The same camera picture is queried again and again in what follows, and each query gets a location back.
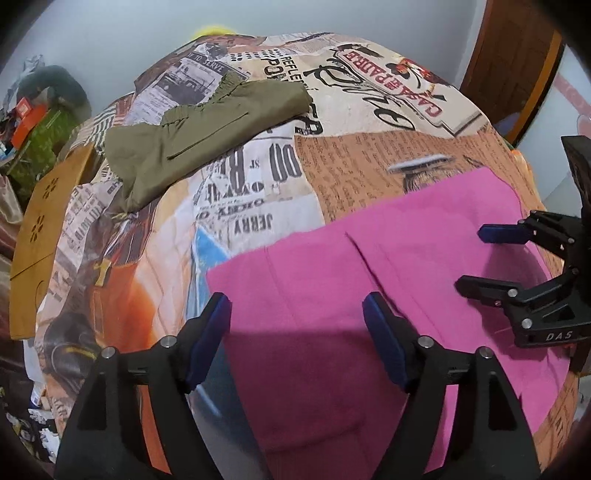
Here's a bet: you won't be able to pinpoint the striped brown curtain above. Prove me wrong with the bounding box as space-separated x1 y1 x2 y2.
0 175 24 264

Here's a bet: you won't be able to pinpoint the pile of clothes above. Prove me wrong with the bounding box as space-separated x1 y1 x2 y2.
0 55 44 112

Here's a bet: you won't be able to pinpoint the pink pants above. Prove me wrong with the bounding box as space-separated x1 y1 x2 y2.
205 166 578 480

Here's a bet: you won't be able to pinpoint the orange box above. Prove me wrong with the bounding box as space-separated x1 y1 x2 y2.
11 102 49 148

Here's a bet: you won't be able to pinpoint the light wooden board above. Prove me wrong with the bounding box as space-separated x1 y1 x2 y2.
9 145 96 340

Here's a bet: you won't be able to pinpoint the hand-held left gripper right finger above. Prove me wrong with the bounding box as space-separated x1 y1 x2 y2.
362 292 541 480

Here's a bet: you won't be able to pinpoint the wooden door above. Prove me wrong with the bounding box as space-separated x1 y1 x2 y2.
459 0 566 144

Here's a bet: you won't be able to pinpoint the green storage box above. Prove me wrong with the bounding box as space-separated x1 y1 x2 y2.
7 104 81 185

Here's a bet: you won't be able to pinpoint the newspaper print blanket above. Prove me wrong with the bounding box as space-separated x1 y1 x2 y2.
23 31 587 480

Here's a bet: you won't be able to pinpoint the white sliding wardrobe door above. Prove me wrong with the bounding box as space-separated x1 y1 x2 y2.
517 44 591 204

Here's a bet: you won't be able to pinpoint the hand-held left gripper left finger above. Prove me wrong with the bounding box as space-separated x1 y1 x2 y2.
54 292 232 480

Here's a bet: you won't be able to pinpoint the olive green pants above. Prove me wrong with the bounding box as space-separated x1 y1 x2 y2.
104 74 311 214

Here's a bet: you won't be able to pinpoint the grey plush pillow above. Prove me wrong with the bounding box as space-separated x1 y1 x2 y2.
21 65 93 116

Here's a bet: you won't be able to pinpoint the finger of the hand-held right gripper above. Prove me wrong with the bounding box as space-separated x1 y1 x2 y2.
478 210 578 271
455 270 578 328

